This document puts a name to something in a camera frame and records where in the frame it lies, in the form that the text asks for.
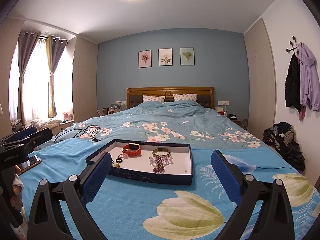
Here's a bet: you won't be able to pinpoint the orange smartwatch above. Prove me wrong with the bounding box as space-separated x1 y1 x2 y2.
123 143 142 157

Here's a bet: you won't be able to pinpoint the purple beaded bracelet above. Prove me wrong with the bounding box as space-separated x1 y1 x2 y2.
152 155 166 174

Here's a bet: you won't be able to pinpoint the clear crystal bead bracelet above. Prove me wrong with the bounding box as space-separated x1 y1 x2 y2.
149 155 174 167

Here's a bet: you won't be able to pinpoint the tortoiseshell bangle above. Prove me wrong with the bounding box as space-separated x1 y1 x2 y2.
152 147 171 158

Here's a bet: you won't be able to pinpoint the person's left hand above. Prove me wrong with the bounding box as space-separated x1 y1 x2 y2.
10 165 24 210

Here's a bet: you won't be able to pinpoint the smartphone on bed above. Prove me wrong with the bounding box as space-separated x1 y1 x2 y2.
18 155 42 173

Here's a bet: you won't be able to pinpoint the dark blue tray box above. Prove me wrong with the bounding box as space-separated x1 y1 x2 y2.
86 139 193 186

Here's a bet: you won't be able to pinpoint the pile of dark clothes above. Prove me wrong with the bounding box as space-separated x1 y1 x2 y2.
263 122 305 172

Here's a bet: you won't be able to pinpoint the blue floral bed duvet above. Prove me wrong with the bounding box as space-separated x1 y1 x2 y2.
40 100 269 150

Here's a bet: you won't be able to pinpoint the white socket by headboard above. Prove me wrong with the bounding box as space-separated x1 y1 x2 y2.
217 100 229 106

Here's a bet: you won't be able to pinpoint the cluttered left nightstand items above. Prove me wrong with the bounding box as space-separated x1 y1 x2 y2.
97 101 126 116

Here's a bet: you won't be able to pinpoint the beige wardrobe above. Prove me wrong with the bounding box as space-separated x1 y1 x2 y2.
244 18 276 139

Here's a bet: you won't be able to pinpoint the wooden headboard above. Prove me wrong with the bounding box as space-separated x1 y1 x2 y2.
126 86 214 109

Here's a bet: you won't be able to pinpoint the right patterned pillow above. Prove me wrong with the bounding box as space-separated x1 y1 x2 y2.
173 94 197 101

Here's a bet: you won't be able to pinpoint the patterned pillow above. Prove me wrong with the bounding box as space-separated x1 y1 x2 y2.
143 95 165 103
173 94 197 101

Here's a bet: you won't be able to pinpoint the left patterned pillow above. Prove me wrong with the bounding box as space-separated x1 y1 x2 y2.
143 95 165 103

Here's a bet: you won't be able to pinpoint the left grey curtain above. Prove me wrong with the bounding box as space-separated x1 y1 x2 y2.
17 29 42 127

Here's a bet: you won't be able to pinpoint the right grey yellow curtain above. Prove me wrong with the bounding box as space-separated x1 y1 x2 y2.
46 35 67 118

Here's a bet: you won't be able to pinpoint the black hanging jacket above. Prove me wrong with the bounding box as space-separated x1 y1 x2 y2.
285 55 301 112

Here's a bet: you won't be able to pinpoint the purple hanging jacket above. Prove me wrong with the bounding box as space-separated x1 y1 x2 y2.
298 42 319 121

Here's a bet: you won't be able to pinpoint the right framed leaf picture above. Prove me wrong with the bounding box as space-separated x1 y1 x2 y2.
180 48 195 66

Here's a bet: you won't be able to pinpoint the left framed flower picture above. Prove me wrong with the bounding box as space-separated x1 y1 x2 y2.
138 50 152 68

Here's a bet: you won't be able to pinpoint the framed flower picture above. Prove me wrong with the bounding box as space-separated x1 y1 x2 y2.
138 50 152 68
158 48 173 66

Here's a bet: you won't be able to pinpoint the middle framed flower picture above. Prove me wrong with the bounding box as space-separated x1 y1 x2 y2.
158 48 173 66

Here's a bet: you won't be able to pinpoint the black cable bundle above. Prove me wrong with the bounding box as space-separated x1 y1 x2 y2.
53 125 103 145

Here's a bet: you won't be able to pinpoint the black wall coat hook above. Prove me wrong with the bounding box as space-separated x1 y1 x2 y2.
286 36 299 55

